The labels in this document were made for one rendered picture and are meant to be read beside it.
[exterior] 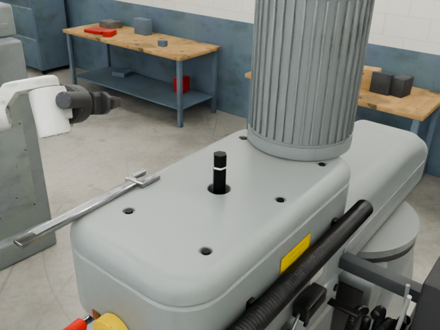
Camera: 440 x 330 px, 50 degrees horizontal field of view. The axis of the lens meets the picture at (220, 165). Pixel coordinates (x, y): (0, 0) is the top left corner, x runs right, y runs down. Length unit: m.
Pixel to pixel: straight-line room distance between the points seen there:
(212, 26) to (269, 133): 5.33
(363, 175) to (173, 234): 0.59
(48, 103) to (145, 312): 0.53
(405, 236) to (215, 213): 0.72
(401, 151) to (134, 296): 0.87
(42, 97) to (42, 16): 7.00
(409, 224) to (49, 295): 2.63
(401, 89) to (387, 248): 3.41
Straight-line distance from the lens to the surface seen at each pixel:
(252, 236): 0.64
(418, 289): 1.03
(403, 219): 1.37
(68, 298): 3.42
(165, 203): 0.71
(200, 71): 6.42
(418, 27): 4.96
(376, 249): 1.23
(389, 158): 1.24
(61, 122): 1.01
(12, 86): 1.01
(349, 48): 0.80
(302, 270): 0.73
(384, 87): 4.59
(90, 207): 0.70
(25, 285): 3.61
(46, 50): 8.10
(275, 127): 0.83
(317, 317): 1.04
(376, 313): 1.08
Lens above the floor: 2.27
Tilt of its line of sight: 27 degrees down
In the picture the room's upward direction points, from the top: 2 degrees clockwise
